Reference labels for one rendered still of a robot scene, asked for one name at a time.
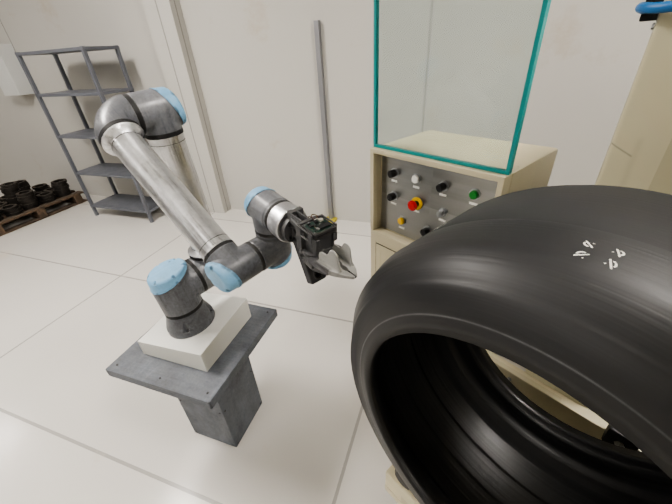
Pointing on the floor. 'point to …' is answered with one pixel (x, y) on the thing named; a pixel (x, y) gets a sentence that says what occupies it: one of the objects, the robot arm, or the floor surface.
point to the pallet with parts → (34, 201)
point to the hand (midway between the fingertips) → (351, 276)
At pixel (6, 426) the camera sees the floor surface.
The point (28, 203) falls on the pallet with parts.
